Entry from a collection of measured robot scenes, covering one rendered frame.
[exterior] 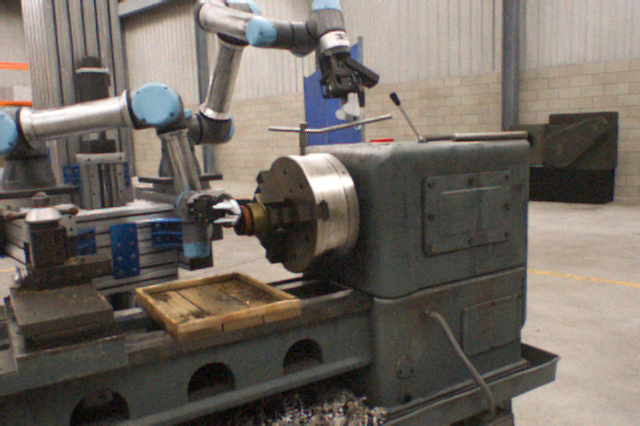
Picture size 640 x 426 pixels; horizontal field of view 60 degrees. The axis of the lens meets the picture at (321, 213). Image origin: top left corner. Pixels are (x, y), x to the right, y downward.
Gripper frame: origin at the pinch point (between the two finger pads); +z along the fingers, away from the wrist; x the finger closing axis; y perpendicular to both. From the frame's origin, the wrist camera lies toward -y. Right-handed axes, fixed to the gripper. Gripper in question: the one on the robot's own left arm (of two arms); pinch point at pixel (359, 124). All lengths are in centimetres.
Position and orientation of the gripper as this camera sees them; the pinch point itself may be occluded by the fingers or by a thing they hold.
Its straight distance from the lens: 147.3
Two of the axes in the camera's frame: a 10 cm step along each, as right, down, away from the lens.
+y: -8.5, 1.0, -5.2
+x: 4.9, -2.3, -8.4
